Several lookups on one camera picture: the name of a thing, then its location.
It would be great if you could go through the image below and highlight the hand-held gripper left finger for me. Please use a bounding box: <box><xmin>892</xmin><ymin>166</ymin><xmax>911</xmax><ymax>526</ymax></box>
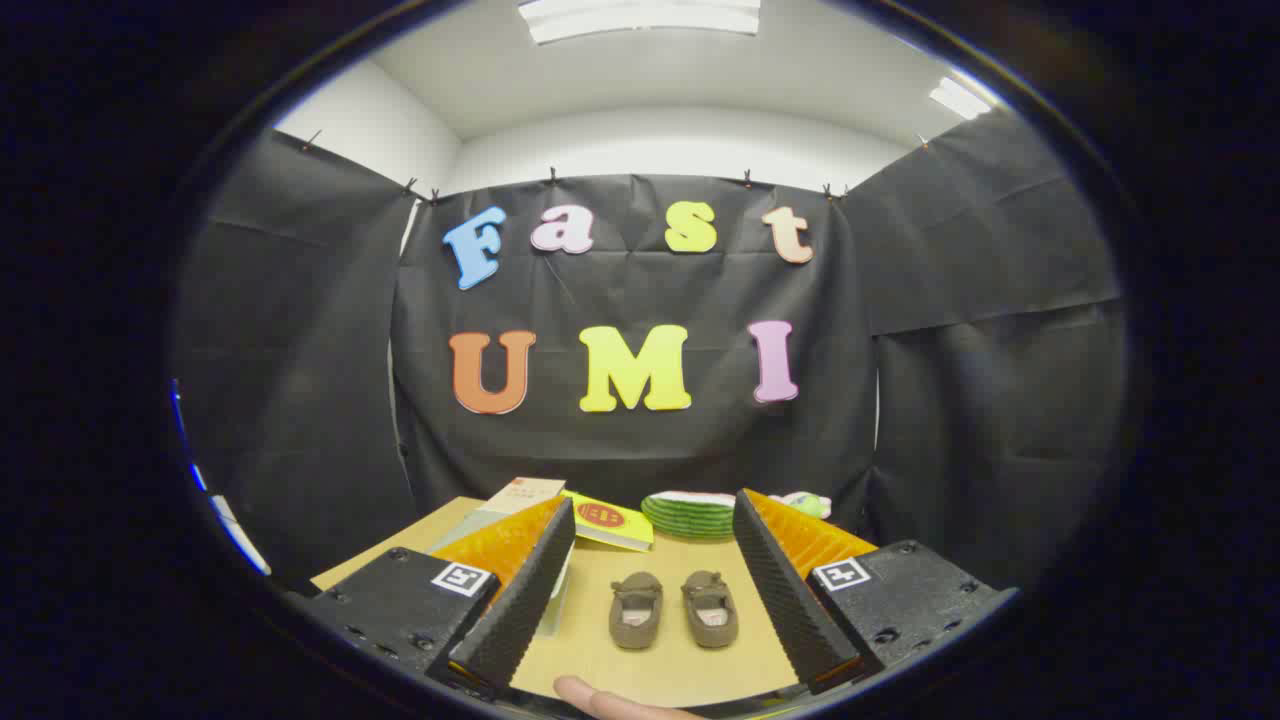
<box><xmin>298</xmin><ymin>496</ymin><xmax>578</xmax><ymax>701</ymax></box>

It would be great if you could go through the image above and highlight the striped green watermelon plush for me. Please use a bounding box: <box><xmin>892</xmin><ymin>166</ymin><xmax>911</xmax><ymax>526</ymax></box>
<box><xmin>640</xmin><ymin>490</ymin><xmax>746</xmax><ymax>541</ymax></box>

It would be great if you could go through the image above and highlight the yellow book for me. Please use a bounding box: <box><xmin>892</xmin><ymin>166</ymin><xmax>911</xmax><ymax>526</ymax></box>
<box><xmin>560</xmin><ymin>490</ymin><xmax>656</xmax><ymax>553</ymax></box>

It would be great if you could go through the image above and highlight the ceiling light panel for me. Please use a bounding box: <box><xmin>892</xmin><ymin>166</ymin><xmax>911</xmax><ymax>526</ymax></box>
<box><xmin>928</xmin><ymin>78</ymin><xmax>993</xmax><ymax>121</ymax></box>
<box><xmin>518</xmin><ymin>0</ymin><xmax>761</xmax><ymax>45</ymax></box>

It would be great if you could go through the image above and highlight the beige book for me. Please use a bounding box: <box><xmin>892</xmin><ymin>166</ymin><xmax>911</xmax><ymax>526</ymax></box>
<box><xmin>480</xmin><ymin>477</ymin><xmax>567</xmax><ymax>516</ymax></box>

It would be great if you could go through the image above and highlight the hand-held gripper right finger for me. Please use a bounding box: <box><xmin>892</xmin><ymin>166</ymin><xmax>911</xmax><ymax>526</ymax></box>
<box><xmin>732</xmin><ymin>488</ymin><xmax>1021</xmax><ymax>697</ymax></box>

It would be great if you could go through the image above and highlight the green fabric storage box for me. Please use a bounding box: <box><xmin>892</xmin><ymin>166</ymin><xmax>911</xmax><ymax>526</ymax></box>
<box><xmin>430</xmin><ymin>505</ymin><xmax>576</xmax><ymax>639</ymax></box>

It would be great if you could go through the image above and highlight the brown fuzzy shoe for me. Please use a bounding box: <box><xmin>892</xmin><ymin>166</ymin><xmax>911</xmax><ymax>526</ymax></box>
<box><xmin>681</xmin><ymin>570</ymin><xmax>740</xmax><ymax>650</ymax></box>
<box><xmin>608</xmin><ymin>571</ymin><xmax>665</xmax><ymax>651</ymax></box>

